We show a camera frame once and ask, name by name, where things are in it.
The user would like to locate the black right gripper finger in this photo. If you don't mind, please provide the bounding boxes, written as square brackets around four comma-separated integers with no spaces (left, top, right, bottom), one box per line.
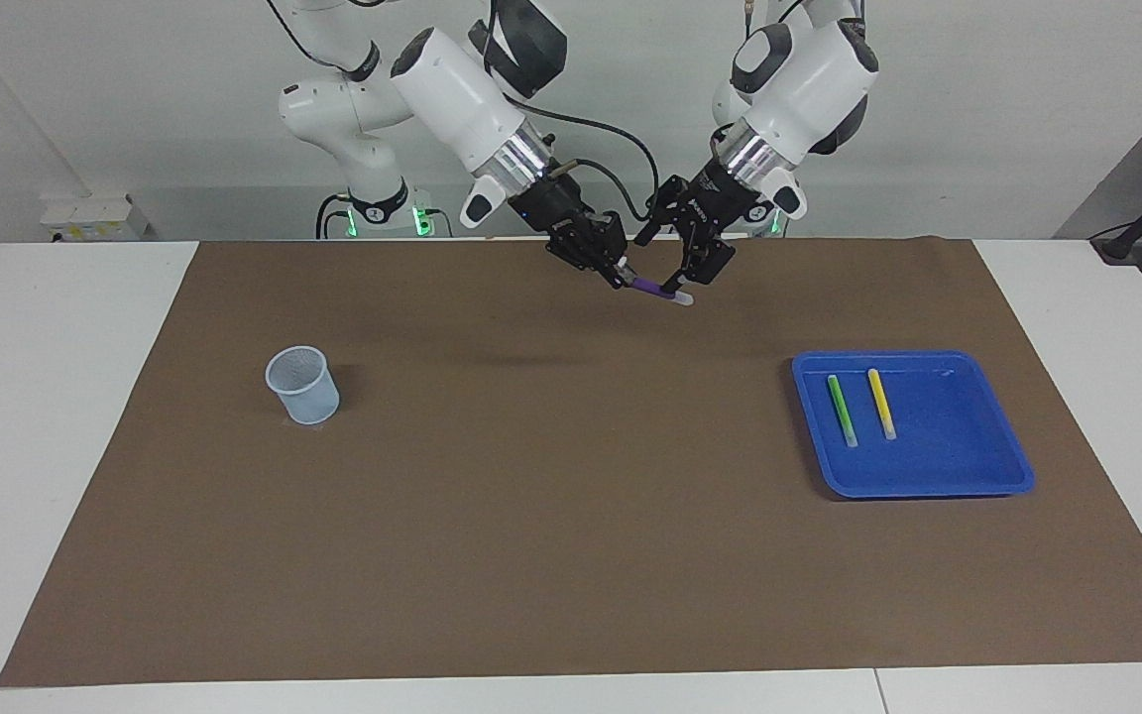
[544,238,629,291]
[591,210,629,264]

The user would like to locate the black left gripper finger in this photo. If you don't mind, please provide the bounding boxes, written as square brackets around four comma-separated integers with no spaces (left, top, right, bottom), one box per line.
[663,233,739,297]
[633,177,689,247]

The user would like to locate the purple pen white cap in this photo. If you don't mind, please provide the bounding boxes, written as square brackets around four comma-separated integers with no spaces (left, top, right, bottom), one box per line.
[628,275,696,306]

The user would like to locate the green pen white cap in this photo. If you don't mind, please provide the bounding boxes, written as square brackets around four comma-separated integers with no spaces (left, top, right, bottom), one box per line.
[827,374,859,449]

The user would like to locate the yellow pen white cap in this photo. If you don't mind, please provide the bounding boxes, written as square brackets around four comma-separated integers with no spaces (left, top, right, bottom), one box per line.
[866,368,898,441]

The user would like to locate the blue plastic tray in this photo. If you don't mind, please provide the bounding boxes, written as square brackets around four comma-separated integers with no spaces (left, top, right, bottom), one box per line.
[791,350,1036,499]

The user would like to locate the brown table mat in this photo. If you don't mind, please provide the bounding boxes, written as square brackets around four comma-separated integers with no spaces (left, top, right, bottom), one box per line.
[0,236,1142,688]

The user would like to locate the translucent mesh pen cup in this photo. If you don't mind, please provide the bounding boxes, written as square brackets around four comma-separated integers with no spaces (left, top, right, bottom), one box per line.
[265,345,341,425]

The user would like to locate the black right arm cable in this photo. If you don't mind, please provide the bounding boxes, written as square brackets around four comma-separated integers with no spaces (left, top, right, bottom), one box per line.
[512,94,661,224]

